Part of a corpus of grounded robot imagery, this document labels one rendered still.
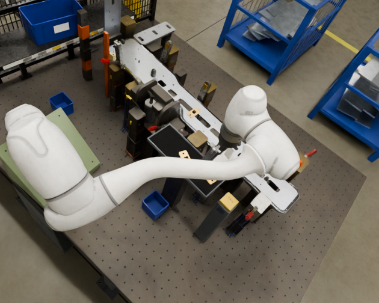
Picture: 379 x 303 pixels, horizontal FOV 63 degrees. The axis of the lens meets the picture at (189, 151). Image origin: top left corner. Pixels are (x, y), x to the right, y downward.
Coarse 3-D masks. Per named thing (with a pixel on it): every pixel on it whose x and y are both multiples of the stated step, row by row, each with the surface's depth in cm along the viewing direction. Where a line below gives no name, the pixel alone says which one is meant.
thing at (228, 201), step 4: (228, 192) 131; (224, 196) 130; (228, 196) 131; (232, 196) 131; (220, 200) 129; (224, 200) 129; (228, 200) 129; (232, 200) 130; (236, 200) 130; (224, 204) 128; (228, 204) 128; (232, 204) 129; (228, 208) 128; (232, 208) 128
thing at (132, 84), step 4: (128, 84) 163; (132, 84) 164; (136, 84) 164; (128, 88) 162; (128, 92) 163; (128, 100) 168; (128, 104) 170; (128, 108) 173; (124, 112) 179; (128, 112) 179; (124, 116) 182; (124, 120) 186; (124, 124) 191; (124, 128) 190; (128, 128) 190; (124, 132) 191; (128, 132) 191
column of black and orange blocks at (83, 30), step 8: (80, 16) 166; (80, 24) 171; (80, 32) 176; (88, 32) 178; (80, 40) 181; (88, 40) 182; (80, 48) 186; (88, 48) 187; (88, 56) 191; (88, 64) 197; (88, 72) 202
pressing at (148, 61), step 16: (112, 48) 185; (128, 48) 188; (144, 48) 191; (128, 64) 181; (144, 64) 183; (160, 64) 186; (144, 80) 177; (160, 80) 180; (176, 80) 182; (176, 96) 175; (192, 96) 178; (208, 112) 174; (192, 128) 165; (208, 128) 168; (208, 144) 162; (256, 176) 158; (256, 192) 154; (272, 192) 155; (288, 192) 157; (288, 208) 153
